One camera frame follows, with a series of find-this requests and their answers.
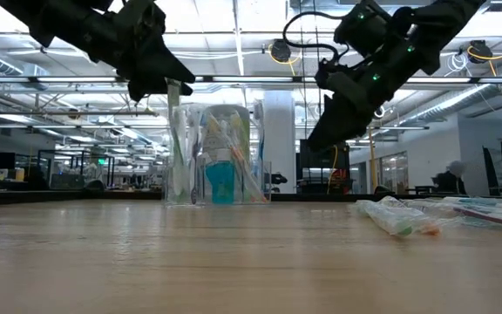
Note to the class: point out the clear acrylic organizer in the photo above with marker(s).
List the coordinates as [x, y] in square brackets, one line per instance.
[244, 192]

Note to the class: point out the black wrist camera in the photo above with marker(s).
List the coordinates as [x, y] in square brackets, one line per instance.
[360, 28]
[144, 17]

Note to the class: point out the black office chair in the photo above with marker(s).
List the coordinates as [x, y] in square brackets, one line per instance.
[278, 179]

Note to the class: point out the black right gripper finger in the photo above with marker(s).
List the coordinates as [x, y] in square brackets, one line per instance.
[342, 124]

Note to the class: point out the small blue mouthwash bottle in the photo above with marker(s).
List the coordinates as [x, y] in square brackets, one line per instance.
[220, 183]

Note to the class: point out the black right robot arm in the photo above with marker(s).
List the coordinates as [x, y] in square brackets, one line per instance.
[442, 26]

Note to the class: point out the white building column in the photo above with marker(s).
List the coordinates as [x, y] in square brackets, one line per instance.
[279, 144]

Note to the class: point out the person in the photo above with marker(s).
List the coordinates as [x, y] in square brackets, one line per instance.
[451, 179]

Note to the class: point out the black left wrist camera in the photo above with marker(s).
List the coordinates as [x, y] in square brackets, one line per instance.
[144, 17]

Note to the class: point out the black equipment cabinet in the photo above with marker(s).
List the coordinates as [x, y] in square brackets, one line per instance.
[320, 172]

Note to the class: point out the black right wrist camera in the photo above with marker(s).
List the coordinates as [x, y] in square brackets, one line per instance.
[360, 28]

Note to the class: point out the orange yellow toothbrush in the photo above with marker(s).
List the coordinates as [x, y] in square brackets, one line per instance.
[238, 154]

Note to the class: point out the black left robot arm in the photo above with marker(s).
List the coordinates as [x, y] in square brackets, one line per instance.
[50, 22]

